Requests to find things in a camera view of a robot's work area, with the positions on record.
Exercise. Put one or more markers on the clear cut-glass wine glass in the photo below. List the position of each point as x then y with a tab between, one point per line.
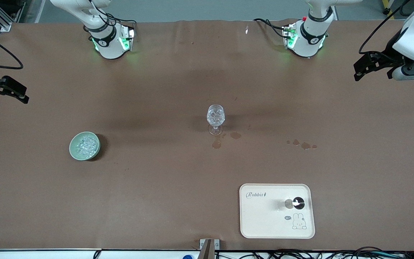
215	128

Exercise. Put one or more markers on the brown table cover sheet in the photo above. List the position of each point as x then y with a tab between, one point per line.
156	198

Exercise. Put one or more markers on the cream rabbit print tray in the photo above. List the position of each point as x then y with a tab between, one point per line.
264	219

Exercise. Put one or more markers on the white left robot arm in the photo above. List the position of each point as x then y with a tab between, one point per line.
313	43

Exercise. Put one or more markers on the small blue cap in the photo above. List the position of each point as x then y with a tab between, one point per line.
188	257

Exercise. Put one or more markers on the aluminium frame profile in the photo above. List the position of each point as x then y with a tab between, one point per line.
5	18

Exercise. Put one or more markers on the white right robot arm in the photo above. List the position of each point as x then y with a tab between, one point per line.
110	46

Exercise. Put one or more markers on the pile of clear ice cubes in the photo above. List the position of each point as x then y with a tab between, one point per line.
86	145

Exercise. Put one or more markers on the green ceramic bowl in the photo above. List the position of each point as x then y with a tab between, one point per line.
76	153

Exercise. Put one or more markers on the grey metal bracket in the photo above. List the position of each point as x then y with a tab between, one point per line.
207	248

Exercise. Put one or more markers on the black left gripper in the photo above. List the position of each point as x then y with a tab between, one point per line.
387	58

